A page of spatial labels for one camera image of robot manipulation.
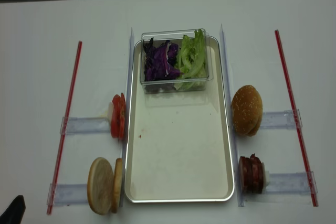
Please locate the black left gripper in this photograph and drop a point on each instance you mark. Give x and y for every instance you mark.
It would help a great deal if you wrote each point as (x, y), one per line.
(14, 212)

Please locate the bun slice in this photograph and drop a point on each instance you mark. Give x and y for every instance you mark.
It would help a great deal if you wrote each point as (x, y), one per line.
(117, 181)
(99, 186)

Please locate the clear tomato feeder channel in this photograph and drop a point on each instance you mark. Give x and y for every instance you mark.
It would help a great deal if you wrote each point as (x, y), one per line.
(73, 125)

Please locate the outer tomato slice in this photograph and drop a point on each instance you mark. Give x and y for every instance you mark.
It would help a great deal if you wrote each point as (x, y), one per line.
(115, 118)

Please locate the green lettuce leaves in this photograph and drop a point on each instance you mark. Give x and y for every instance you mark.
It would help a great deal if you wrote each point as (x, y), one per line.
(191, 62)

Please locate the stack of meat patties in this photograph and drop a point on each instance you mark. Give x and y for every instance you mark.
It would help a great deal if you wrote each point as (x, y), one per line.
(252, 175)

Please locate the clear bun bottom channel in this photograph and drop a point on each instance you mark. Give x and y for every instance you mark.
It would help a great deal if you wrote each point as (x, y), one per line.
(67, 194)

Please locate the clear bun channel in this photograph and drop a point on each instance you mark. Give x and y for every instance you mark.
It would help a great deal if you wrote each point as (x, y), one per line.
(67, 194)
(288, 119)

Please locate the white pusher block left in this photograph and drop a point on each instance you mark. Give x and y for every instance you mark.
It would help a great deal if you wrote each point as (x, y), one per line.
(110, 112)

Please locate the white pusher block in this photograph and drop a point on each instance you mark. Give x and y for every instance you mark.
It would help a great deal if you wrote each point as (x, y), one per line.
(266, 178)
(110, 112)

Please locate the silver metal tray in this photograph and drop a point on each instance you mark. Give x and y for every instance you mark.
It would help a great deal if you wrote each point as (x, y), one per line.
(178, 143)

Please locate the purple cabbage leaves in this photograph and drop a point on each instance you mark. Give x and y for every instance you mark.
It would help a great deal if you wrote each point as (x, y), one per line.
(160, 61)

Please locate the clear plastic salad box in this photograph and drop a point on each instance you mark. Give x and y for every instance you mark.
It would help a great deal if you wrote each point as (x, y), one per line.
(173, 37)

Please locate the white pusher block right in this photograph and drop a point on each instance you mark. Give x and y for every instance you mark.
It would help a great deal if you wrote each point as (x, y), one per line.
(266, 178)

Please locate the rear sesame bun top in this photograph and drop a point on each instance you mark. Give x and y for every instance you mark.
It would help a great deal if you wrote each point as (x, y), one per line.
(256, 128)

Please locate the sesame bun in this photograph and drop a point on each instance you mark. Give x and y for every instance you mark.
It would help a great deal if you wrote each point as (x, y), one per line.
(256, 128)
(247, 107)

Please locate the front sesame bun top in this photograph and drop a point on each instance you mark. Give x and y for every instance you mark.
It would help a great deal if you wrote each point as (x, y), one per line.
(247, 107)

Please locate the clear patty feeder channel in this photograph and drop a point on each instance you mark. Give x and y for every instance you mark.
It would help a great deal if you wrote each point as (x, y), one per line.
(288, 183)

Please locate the clear bun top channel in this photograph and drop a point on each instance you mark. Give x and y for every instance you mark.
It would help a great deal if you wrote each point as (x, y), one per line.
(288, 119)

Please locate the left red rail strip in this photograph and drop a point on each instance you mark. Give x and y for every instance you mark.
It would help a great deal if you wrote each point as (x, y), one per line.
(62, 137)

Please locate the red rail strip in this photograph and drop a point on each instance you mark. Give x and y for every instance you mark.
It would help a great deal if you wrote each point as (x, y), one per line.
(313, 191)
(62, 137)

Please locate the right red rail strip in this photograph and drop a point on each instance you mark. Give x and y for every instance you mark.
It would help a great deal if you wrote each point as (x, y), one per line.
(313, 191)

